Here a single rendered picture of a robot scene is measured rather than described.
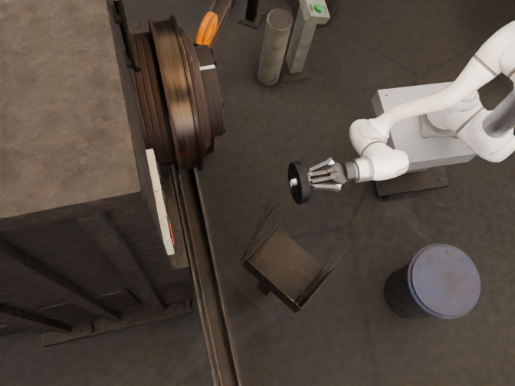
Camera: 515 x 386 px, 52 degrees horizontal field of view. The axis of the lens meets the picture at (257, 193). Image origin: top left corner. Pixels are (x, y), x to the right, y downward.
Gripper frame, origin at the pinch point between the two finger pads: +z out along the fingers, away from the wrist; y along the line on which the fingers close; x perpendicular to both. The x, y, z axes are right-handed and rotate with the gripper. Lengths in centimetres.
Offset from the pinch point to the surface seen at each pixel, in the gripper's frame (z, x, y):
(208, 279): 37, -25, -23
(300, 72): -43, -82, 88
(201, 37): 20, -11, 71
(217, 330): 37, -27, -42
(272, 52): -20, -51, 84
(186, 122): 39, 40, 10
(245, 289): 15, -84, -23
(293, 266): 4.1, -24.8, -25.3
